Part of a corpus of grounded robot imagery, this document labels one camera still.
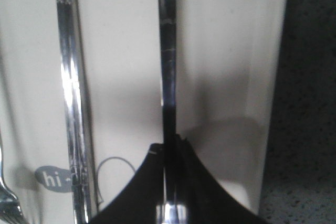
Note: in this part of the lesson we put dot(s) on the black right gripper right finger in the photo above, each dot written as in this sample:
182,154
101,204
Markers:
204,198

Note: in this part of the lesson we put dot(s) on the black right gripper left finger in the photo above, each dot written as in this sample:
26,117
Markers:
138,200

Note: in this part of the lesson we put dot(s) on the silver metal spoon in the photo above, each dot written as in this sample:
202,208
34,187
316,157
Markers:
172,210

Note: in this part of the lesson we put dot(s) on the silver metal fork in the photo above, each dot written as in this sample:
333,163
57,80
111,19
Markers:
11,211

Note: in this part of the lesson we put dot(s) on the cream rabbit print tray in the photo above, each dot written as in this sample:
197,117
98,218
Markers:
226,65

